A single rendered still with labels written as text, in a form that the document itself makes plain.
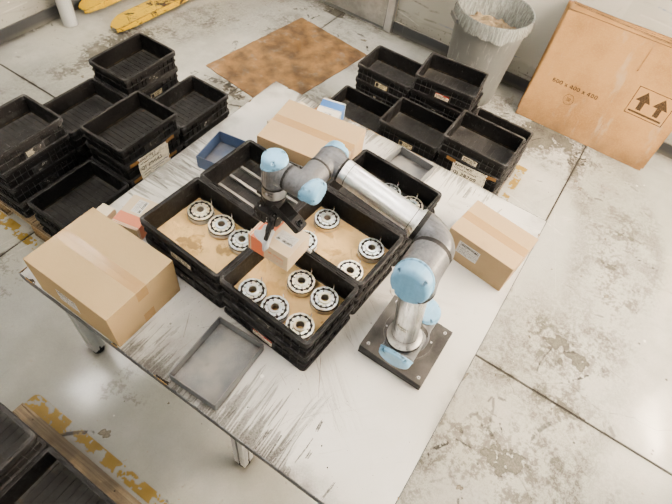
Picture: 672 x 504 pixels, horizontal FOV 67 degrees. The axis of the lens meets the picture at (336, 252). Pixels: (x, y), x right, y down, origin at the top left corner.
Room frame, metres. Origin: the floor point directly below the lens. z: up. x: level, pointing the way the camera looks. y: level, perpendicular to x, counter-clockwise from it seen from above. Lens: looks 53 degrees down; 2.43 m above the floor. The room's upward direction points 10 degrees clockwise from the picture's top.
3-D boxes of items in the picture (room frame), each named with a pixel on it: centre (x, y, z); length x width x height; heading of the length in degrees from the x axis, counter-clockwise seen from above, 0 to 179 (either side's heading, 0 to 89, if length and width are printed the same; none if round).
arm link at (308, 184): (0.98, 0.11, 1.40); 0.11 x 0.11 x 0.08; 66
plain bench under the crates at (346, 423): (1.30, 0.11, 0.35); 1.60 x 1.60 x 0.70; 65
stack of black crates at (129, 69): (2.50, 1.37, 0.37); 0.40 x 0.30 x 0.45; 155
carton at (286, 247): (1.00, 0.19, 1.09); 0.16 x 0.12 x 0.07; 65
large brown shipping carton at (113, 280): (0.92, 0.81, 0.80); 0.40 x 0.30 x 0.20; 65
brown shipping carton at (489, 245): (1.41, -0.63, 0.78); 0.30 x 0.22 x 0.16; 58
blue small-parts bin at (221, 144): (1.70, 0.60, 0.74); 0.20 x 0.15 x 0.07; 165
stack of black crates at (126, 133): (1.97, 1.18, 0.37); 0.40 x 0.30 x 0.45; 155
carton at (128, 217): (1.24, 0.83, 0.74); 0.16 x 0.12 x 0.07; 167
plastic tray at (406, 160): (1.80, -0.24, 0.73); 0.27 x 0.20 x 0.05; 149
